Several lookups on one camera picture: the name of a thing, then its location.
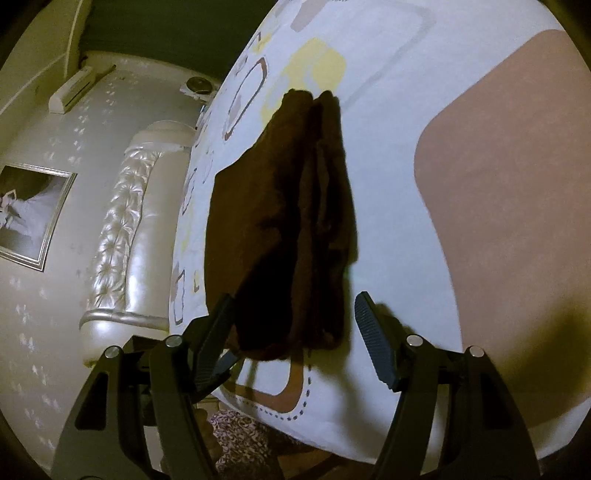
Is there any patterned white bed sheet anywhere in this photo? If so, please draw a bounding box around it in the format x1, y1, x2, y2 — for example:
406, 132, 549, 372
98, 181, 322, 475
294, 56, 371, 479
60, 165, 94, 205
168, 0, 591, 462

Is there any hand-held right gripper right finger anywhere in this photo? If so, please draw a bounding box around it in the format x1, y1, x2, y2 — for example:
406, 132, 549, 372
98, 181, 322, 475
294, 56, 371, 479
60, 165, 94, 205
355, 291, 542, 480

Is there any framed wall picture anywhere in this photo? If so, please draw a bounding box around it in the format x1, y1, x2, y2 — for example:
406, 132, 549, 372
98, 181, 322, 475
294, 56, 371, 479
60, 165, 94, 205
0, 162, 78, 272

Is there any person's floral patterned clothing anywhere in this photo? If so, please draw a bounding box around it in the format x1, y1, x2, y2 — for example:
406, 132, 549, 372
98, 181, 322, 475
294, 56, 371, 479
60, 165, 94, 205
205, 408, 315, 480

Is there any white air conditioner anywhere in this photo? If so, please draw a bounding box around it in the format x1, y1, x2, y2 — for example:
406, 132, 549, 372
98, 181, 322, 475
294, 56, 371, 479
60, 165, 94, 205
48, 66, 98, 114

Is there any round bedside object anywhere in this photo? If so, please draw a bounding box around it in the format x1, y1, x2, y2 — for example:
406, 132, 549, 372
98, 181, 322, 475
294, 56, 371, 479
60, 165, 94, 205
182, 76, 219, 99

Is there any brown patterned garment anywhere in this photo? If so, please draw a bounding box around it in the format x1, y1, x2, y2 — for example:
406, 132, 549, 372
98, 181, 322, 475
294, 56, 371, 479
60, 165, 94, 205
203, 89, 362, 361

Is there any cream tufted headboard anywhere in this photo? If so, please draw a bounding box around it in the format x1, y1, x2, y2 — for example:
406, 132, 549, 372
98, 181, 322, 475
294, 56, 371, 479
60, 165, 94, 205
78, 121, 199, 367

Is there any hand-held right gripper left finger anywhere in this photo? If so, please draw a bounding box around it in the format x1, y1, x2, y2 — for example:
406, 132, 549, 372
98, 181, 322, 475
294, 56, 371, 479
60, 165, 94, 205
53, 294, 241, 480

